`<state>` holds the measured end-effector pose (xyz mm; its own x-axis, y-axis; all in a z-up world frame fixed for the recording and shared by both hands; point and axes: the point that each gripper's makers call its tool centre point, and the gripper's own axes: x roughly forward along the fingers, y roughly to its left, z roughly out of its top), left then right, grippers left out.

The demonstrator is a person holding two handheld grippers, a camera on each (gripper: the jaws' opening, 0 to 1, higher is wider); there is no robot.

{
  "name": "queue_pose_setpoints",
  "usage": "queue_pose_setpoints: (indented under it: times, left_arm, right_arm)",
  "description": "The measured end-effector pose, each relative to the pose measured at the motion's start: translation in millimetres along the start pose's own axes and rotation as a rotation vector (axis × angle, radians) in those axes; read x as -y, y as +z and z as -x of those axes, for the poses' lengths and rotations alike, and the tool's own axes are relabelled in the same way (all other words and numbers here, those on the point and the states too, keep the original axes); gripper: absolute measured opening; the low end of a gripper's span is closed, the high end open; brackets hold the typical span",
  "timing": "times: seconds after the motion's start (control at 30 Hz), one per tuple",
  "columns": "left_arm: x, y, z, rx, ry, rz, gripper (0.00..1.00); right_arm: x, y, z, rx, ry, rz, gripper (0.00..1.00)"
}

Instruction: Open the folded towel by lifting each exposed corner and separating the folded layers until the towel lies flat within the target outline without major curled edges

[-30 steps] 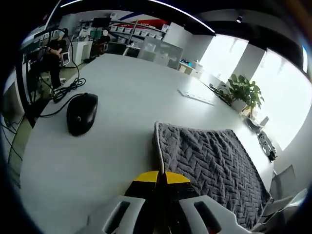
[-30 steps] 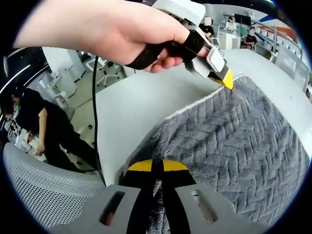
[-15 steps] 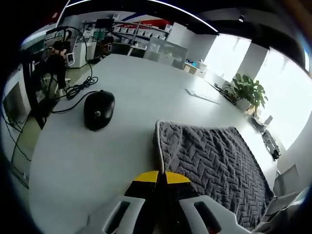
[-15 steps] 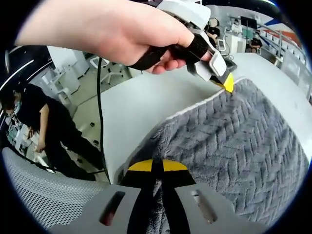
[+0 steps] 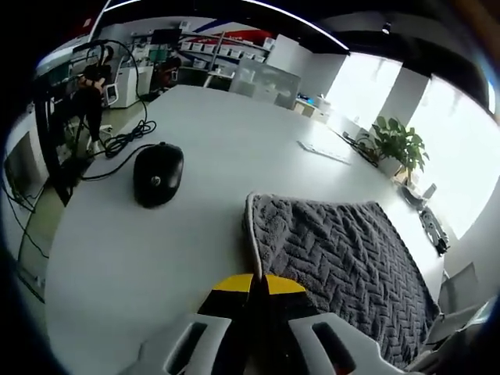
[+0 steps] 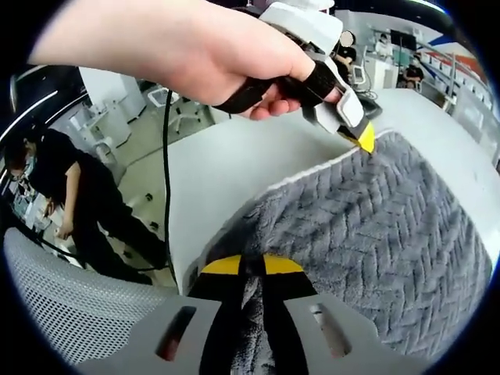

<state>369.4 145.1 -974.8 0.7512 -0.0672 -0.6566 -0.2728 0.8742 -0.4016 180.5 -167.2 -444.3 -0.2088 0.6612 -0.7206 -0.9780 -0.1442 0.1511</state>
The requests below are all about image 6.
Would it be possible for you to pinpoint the grey mesh office chair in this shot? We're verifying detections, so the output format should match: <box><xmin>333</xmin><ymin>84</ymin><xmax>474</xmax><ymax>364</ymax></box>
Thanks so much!
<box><xmin>2</xmin><ymin>226</ymin><xmax>187</xmax><ymax>366</ymax></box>

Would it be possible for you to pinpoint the white office chair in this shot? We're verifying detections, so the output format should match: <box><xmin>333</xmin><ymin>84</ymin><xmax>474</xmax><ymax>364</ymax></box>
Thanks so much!
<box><xmin>146</xmin><ymin>85</ymin><xmax>206</xmax><ymax>136</ymax></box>

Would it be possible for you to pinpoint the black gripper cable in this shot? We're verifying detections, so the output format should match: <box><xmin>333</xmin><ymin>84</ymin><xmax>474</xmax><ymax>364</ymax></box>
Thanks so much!
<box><xmin>37</xmin><ymin>87</ymin><xmax>177</xmax><ymax>277</ymax></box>

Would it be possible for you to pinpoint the row of white storage bins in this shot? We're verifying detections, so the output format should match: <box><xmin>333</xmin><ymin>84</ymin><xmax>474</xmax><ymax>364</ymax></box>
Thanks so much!
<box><xmin>423</xmin><ymin>50</ymin><xmax>480</xmax><ymax>73</ymax></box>

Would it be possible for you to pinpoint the grey textured towel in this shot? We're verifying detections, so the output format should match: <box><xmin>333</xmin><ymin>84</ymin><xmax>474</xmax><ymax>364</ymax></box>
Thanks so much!
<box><xmin>187</xmin><ymin>130</ymin><xmax>494</xmax><ymax>375</ymax></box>

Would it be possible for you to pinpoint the small white screen device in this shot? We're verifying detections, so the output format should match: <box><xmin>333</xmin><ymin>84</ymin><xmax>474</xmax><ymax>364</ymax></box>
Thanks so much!
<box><xmin>350</xmin><ymin>64</ymin><xmax>370</xmax><ymax>86</ymax></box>

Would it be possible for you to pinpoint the white cabinet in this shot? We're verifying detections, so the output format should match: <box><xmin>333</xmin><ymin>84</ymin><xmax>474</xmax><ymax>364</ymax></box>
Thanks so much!
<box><xmin>374</xmin><ymin>58</ymin><xmax>400</xmax><ymax>91</ymax></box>

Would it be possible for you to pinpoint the person's left hand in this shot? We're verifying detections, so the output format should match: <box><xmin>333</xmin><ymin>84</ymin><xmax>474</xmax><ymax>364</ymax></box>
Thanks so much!
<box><xmin>162</xmin><ymin>1</ymin><xmax>348</xmax><ymax>122</ymax></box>

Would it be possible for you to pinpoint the metal storage shelf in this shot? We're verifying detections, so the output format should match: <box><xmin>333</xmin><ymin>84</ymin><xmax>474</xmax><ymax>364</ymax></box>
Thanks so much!
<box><xmin>416</xmin><ymin>38</ymin><xmax>484</xmax><ymax>97</ymax></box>

